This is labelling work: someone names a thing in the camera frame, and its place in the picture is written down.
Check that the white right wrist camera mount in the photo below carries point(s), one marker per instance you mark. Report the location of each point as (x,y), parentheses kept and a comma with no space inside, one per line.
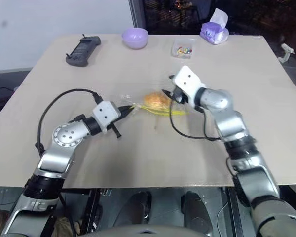
(188,81)

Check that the clear plastic bag yellow zip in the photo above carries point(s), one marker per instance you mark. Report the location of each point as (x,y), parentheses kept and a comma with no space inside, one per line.
(138,105)

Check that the black handheld remote controller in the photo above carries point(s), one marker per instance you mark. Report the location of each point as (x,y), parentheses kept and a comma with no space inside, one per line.
(83,50)

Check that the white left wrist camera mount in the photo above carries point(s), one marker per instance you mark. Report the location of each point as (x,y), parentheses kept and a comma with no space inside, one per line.
(105,113)

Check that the purple plastic bowl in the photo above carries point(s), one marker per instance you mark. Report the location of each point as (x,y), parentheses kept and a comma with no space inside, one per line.
(135,38)

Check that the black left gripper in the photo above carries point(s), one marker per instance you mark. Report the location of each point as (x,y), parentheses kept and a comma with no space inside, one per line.
(118,116)

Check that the black table frame leg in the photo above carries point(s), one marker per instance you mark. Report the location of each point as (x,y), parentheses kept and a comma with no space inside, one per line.
(90,212)

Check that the orange round snack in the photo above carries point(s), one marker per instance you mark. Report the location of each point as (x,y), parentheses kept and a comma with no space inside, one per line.
(156,100)

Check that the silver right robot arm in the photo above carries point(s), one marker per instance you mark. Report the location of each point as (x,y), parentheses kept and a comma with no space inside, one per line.
(236,128)

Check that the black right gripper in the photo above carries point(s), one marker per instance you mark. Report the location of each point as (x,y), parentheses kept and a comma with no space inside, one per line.
(180,97)

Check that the grey curved robot body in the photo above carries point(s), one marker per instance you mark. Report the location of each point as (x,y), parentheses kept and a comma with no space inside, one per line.
(148,232)

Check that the dark rounded shape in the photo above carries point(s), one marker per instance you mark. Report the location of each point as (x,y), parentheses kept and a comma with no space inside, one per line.
(196,209)

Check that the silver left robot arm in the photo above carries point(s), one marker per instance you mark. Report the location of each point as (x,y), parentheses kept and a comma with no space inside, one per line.
(61,145)

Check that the purple tissue pack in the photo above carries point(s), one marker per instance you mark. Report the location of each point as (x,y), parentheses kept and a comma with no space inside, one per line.
(214,29)

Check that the clear box of colourful items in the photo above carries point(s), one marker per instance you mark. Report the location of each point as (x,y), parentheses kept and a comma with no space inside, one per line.
(183,48)

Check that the white table clamp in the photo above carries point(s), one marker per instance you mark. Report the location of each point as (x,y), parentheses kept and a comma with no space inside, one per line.
(286,53)

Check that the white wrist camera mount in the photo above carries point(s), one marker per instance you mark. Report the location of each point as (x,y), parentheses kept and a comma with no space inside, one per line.
(188,81)
(105,113)

